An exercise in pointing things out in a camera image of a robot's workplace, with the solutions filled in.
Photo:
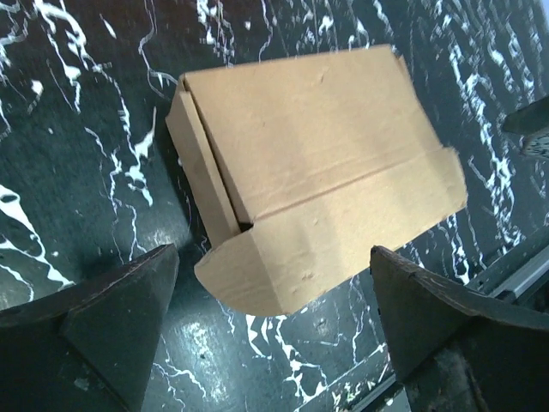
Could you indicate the brown cardboard box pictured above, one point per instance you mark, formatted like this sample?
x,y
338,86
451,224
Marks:
x,y
299,166

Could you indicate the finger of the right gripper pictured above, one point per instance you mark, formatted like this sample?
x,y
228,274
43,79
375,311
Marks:
x,y
530,125

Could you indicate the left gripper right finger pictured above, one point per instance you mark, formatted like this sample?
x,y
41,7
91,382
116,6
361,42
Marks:
x,y
454,349

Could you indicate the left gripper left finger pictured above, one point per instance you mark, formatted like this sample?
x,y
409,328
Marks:
x,y
89,347

